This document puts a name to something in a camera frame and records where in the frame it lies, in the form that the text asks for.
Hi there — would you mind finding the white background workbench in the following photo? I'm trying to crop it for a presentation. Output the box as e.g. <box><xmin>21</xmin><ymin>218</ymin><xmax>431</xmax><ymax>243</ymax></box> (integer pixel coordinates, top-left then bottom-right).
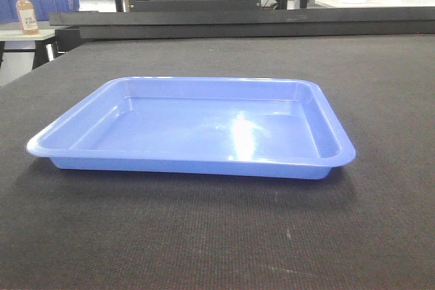
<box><xmin>308</xmin><ymin>0</ymin><xmax>434</xmax><ymax>8</ymax></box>

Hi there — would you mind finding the orange drink bottle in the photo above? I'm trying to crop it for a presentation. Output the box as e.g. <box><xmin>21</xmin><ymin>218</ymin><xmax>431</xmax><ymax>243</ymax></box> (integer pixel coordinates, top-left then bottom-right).
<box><xmin>16</xmin><ymin>0</ymin><xmax>39</xmax><ymax>35</ymax></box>

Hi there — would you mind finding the blue plastic tray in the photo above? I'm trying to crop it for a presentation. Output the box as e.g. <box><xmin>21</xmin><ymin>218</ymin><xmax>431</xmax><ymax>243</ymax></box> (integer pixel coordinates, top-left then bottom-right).
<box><xmin>27</xmin><ymin>77</ymin><xmax>356</xmax><ymax>179</ymax></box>

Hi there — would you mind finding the dark fabric table mat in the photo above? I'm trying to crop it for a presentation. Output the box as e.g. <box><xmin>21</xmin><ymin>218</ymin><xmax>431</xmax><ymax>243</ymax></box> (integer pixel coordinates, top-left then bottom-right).
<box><xmin>1</xmin><ymin>35</ymin><xmax>434</xmax><ymax>289</ymax></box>

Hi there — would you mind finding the black metal frame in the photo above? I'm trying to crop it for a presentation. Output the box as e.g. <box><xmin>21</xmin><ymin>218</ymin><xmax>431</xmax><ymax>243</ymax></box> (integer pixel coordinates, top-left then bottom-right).
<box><xmin>50</xmin><ymin>0</ymin><xmax>434</xmax><ymax>40</ymax></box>

